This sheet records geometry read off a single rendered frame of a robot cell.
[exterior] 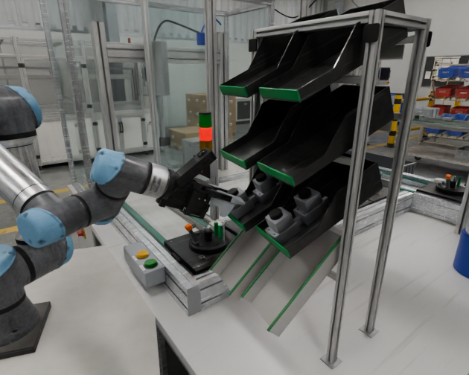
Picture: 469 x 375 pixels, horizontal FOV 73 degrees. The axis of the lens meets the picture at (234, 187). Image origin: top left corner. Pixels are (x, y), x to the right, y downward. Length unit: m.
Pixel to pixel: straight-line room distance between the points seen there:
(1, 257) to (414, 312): 1.18
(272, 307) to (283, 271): 0.09
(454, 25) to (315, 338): 11.32
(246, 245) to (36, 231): 0.55
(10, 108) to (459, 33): 11.50
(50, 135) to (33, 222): 5.65
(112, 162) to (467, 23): 11.47
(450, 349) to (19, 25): 8.94
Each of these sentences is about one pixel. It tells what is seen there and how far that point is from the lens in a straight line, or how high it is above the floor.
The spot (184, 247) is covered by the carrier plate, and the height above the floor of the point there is 0.97.
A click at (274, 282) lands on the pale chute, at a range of 0.87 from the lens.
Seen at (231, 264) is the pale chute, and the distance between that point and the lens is 0.97.
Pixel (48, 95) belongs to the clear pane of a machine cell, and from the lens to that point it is 6.24.
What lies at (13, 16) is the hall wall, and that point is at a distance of 9.07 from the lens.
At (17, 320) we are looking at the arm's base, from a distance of 1.09.
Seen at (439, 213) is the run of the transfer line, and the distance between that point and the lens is 1.91.
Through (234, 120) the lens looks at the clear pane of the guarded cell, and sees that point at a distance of 2.63.
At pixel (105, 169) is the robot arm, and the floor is 1.38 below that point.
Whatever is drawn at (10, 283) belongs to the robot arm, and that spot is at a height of 1.04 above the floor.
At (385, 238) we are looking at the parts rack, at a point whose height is 1.16.
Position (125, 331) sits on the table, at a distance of 1.05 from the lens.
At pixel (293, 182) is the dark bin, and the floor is 1.36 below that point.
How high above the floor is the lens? 1.56
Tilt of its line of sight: 20 degrees down
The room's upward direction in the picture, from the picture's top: straight up
